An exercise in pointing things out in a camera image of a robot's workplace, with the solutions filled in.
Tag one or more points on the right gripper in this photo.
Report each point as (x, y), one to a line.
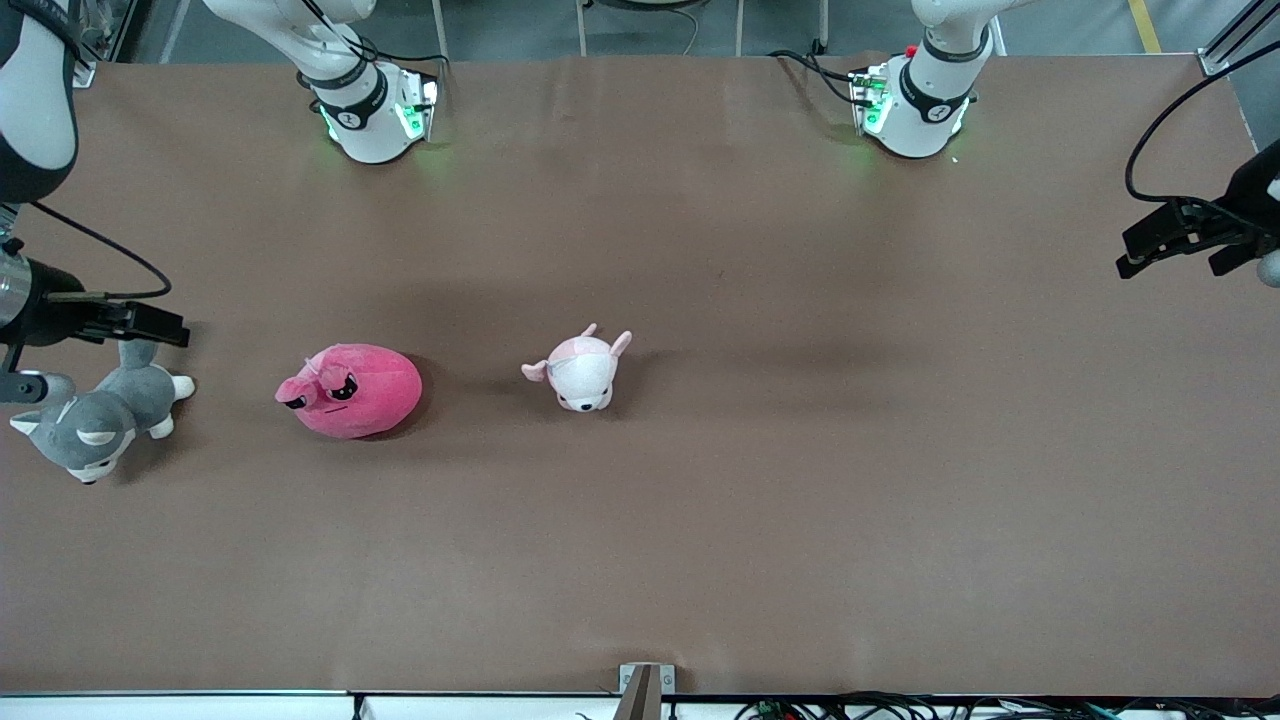
(48, 305)

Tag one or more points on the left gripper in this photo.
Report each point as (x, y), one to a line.
(1252, 190)

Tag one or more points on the round dark pink plush toy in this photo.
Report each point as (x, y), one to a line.
(370, 395)

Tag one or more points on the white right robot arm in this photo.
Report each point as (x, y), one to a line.
(365, 120)

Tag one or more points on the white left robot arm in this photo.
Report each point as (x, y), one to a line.
(930, 90)

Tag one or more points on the grey white husky plush toy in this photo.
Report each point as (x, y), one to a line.
(120, 410)

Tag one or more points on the white metal stand leg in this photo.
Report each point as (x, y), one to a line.
(823, 25)
(439, 30)
(582, 30)
(741, 30)

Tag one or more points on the small light pink plush animal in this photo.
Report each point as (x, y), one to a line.
(585, 375)

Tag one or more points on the brown table cover sheet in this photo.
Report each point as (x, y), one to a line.
(700, 550)

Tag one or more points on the aluminium frame profile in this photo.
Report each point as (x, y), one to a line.
(86, 72)
(1215, 62)

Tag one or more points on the silver metal bracket plate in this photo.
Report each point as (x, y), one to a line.
(668, 680)

